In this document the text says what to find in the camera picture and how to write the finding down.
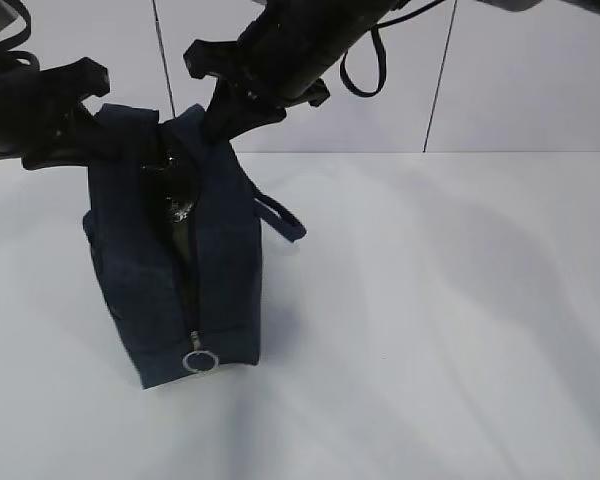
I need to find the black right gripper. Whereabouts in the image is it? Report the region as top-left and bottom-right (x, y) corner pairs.
(183, 39), (330, 145)

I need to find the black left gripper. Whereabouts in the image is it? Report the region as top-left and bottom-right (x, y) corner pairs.
(12, 56), (158, 170)

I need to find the dark navy fabric bag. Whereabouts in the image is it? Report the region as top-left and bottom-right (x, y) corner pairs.
(82, 104), (306, 389)

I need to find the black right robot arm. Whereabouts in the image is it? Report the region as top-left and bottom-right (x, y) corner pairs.
(183, 0), (402, 144)

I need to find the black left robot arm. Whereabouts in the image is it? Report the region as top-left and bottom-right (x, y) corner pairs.
(0, 48), (159, 171)

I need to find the dark blue left cable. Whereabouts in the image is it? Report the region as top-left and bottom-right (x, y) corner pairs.
(0, 0), (41, 81)

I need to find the dark blue cable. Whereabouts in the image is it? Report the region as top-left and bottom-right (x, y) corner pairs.
(339, 0), (449, 97)
(0, 0), (41, 81)

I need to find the dark blue right cable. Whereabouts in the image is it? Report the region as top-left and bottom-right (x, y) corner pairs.
(339, 0), (449, 97)

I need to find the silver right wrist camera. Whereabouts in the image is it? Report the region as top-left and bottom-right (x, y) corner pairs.
(498, 0), (542, 13)

